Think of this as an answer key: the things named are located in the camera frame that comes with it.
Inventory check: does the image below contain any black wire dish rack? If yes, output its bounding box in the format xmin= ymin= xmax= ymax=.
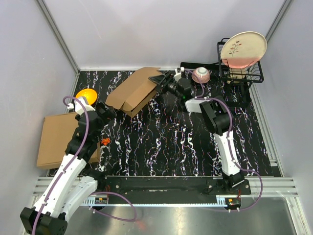
xmin=180 ymin=38 xmax=264 ymax=108

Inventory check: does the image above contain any purple cable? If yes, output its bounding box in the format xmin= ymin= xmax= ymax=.
xmin=184 ymin=70 xmax=264 ymax=212
xmin=31 ymin=95 xmax=137 ymax=235

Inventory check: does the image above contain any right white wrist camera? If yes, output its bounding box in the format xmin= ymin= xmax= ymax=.
xmin=174 ymin=67 xmax=185 ymax=82

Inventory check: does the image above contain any beige cup in rack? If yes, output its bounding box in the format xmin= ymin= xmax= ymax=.
xmin=227 ymin=68 xmax=246 ymax=84

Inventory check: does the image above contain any brown cardboard box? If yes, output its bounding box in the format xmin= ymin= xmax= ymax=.
xmin=105 ymin=67 xmax=161 ymax=118
xmin=37 ymin=112 xmax=101 ymax=170

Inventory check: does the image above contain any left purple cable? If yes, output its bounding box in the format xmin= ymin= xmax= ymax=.
xmin=31 ymin=95 xmax=137 ymax=235

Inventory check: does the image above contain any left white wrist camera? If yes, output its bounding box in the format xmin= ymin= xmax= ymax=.
xmin=67 ymin=96 xmax=89 ymax=115

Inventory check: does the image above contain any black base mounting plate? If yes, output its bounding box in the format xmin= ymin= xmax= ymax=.
xmin=77 ymin=175 xmax=251 ymax=196

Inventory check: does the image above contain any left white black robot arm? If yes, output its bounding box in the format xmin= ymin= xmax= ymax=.
xmin=20 ymin=100 xmax=116 ymax=235

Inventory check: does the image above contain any pink patterned ceramic bowl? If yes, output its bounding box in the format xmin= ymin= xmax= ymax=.
xmin=192 ymin=67 xmax=210 ymax=84

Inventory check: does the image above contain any beige plate with leaf pattern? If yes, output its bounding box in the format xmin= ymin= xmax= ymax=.
xmin=221 ymin=31 xmax=267 ymax=69

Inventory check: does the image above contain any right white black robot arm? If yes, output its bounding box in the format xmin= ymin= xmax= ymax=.
xmin=149 ymin=72 xmax=245 ymax=194

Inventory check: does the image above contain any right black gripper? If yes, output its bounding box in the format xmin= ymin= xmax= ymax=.
xmin=148 ymin=70 xmax=182 ymax=99

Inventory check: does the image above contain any small orange toy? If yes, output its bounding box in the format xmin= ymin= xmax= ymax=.
xmin=101 ymin=138 xmax=111 ymax=146

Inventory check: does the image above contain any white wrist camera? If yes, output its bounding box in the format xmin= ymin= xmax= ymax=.
xmin=67 ymin=96 xmax=89 ymax=115
xmin=174 ymin=67 xmax=185 ymax=82

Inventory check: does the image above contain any orange bowl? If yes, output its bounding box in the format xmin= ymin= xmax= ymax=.
xmin=75 ymin=88 xmax=98 ymax=105

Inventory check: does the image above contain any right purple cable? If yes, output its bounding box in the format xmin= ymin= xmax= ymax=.
xmin=184 ymin=70 xmax=264 ymax=212

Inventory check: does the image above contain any closed brown cardboard box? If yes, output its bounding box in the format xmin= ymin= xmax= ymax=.
xmin=37 ymin=112 xmax=101 ymax=170

